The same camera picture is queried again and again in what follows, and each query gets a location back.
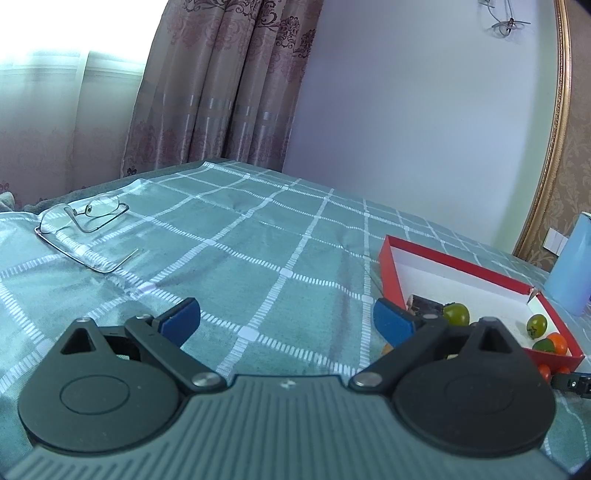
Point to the dark sugarcane piece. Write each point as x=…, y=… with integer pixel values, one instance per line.
x=425, y=305

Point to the white sheer curtain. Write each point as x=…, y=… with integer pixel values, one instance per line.
x=64, y=124

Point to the gold-framed padded headboard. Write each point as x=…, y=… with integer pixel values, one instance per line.
x=575, y=138

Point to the brown patterned curtain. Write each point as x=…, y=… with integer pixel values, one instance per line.
x=221, y=83

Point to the red cardboard box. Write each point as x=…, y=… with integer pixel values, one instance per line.
x=461, y=281

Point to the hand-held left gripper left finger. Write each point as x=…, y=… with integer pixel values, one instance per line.
x=180, y=318

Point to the red cherry tomato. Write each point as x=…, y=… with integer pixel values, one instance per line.
x=563, y=370
x=545, y=372

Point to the green mandarin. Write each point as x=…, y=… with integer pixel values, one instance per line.
x=541, y=346

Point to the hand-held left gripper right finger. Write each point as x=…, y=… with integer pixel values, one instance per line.
x=392, y=321

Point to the brown round fruit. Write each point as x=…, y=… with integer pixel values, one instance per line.
x=387, y=349

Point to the small green tomato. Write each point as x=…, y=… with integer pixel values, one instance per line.
x=537, y=325

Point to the large green tomato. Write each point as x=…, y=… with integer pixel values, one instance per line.
x=457, y=314

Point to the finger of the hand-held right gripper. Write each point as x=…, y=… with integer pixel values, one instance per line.
x=575, y=384

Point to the teal checked bedsheet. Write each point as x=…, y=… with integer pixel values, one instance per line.
x=254, y=230

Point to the light blue kettle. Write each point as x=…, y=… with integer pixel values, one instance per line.
x=572, y=272

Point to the orange tomato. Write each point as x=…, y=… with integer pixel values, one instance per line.
x=558, y=344

